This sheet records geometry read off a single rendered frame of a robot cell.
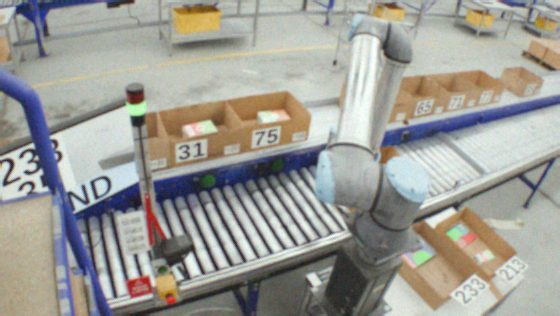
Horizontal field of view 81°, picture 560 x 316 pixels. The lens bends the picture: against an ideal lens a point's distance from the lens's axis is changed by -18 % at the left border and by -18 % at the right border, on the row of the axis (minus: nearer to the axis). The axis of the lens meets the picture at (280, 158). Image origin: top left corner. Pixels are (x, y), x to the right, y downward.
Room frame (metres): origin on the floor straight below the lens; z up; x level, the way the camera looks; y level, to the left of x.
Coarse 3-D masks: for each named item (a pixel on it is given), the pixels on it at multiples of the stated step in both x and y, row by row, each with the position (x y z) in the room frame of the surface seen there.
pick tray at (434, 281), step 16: (416, 224) 1.30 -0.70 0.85; (432, 240) 1.26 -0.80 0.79; (448, 256) 1.17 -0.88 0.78; (400, 272) 1.06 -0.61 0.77; (416, 272) 1.01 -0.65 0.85; (432, 272) 1.08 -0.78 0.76; (448, 272) 1.09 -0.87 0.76; (464, 272) 1.08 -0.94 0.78; (416, 288) 0.97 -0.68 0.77; (432, 288) 0.93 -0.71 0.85; (448, 288) 0.99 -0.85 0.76; (432, 304) 0.89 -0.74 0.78
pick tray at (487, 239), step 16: (464, 208) 1.46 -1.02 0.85; (448, 224) 1.40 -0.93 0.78; (464, 224) 1.43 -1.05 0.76; (480, 224) 1.38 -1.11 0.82; (448, 240) 1.23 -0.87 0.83; (480, 240) 1.32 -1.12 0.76; (496, 240) 1.28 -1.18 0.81; (464, 256) 1.14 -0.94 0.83; (496, 256) 1.21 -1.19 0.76; (512, 256) 1.17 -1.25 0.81; (480, 272) 1.05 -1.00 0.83
